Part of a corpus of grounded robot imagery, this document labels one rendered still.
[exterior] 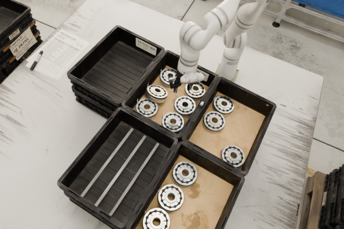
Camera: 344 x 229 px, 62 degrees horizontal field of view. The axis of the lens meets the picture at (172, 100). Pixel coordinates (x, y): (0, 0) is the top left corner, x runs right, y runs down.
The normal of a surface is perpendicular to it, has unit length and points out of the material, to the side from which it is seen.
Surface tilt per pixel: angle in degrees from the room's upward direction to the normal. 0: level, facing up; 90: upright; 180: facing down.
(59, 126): 0
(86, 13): 0
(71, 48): 0
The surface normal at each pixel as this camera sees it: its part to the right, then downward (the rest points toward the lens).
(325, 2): -0.41, 0.74
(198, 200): 0.10, -0.54
